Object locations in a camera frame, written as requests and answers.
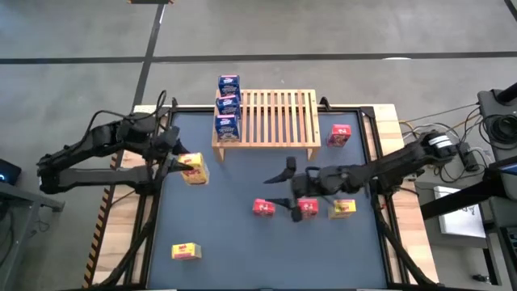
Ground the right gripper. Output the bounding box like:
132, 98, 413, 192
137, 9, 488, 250
263, 157, 326, 222

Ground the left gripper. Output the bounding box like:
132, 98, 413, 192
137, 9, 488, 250
151, 125, 195, 189

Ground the red Froot Loops cereal box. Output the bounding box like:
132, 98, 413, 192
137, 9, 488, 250
326, 124, 353, 148
252, 197, 276, 218
296, 197, 320, 221

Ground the yellow Corn Pops cereal box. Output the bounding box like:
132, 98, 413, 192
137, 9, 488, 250
179, 152, 211, 187
170, 242, 203, 260
327, 199, 357, 220

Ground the blue Frosted Flakes cereal box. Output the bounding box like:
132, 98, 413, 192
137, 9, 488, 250
215, 95, 242, 119
217, 74, 242, 98
214, 114, 242, 143

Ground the slatted wooden shelf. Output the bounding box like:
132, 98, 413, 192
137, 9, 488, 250
212, 89, 322, 162

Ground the blue-grey table mat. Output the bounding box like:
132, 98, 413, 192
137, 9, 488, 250
147, 109, 389, 290

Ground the yellow black hazard tape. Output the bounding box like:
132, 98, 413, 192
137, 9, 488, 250
82, 177, 117, 289

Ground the grey desk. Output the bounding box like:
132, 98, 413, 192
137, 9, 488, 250
0, 181, 65, 291

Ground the dark laptop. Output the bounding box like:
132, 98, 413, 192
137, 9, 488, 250
0, 158, 23, 187

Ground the white box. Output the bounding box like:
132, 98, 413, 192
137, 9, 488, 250
433, 184, 487, 238

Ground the black power strip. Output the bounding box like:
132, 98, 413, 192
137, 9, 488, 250
458, 141, 481, 173

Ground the grey equipment cart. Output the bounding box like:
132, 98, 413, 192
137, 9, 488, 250
476, 82, 517, 171

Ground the black aluminium rig frame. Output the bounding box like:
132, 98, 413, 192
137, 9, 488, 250
91, 95, 439, 291

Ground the yellow extension cable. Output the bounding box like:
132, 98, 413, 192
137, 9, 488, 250
399, 119, 423, 141

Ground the black cable coil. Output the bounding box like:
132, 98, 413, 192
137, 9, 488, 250
479, 114, 517, 151

